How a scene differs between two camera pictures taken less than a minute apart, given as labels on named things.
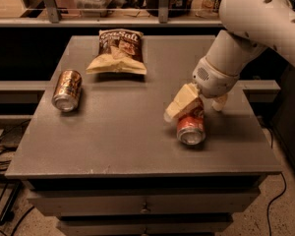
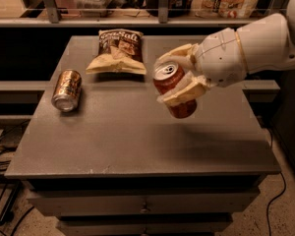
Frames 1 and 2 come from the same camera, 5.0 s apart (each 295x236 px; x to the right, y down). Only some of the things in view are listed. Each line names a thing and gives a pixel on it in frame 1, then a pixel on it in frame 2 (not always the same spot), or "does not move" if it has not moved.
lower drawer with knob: x=145 y=225 does not move
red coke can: x=191 y=124 -> x=164 y=74
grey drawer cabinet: x=100 y=156 does not move
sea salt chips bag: x=120 y=50 does not move
